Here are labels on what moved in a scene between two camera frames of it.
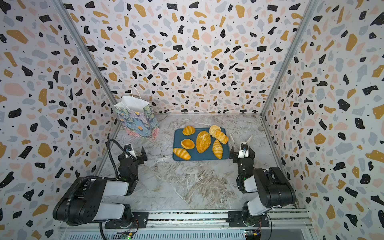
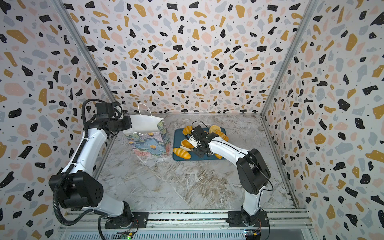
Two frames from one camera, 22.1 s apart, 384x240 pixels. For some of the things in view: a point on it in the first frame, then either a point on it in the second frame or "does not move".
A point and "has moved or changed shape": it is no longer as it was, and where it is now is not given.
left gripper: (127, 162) -> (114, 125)
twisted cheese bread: (221, 136) does not move
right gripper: (242, 155) -> (198, 149)
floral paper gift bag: (138, 117) has moved or changed shape
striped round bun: (188, 130) does not move
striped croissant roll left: (182, 153) does not move
